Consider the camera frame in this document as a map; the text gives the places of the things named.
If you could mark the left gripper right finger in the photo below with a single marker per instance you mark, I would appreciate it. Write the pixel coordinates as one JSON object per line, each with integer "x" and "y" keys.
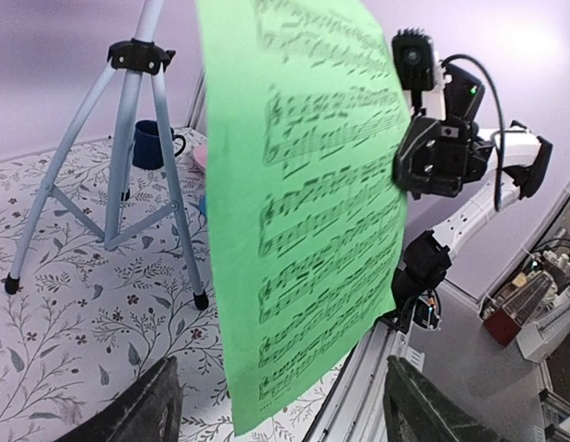
{"x": 416, "y": 410}

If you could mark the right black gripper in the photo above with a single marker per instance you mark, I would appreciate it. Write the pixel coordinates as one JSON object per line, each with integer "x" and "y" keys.
{"x": 439, "y": 157}

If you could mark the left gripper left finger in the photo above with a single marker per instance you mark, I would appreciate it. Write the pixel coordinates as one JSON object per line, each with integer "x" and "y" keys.
{"x": 149, "y": 410}

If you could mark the green sheet music page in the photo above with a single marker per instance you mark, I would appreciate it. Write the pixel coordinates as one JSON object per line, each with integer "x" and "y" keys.
{"x": 304, "y": 115}

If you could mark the blue metronome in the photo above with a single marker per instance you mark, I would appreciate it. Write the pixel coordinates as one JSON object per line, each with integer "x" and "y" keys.
{"x": 202, "y": 206}

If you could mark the light blue music stand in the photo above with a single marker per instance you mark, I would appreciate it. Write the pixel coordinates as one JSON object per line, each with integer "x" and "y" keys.
{"x": 136, "y": 57}

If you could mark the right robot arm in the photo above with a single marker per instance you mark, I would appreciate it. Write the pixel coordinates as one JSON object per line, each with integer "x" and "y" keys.
{"x": 515, "y": 171}

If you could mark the dark red metronome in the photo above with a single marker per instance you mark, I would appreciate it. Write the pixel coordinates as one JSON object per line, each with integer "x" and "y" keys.
{"x": 507, "y": 321}

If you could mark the white metronome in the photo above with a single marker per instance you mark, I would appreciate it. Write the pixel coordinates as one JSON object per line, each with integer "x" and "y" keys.
{"x": 539, "y": 338}

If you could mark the pink plate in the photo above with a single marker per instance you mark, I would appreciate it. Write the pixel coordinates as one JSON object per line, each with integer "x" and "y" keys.
{"x": 200, "y": 157}

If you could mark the dark blue mug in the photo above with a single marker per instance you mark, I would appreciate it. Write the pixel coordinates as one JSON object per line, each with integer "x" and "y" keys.
{"x": 147, "y": 150}

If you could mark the front aluminium rail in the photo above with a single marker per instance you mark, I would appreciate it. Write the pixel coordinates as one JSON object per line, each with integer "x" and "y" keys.
{"x": 353, "y": 410}

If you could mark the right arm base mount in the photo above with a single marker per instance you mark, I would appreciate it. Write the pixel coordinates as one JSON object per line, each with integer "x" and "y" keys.
{"x": 423, "y": 311}

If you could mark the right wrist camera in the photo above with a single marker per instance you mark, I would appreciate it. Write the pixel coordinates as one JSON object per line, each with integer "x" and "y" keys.
{"x": 420, "y": 72}

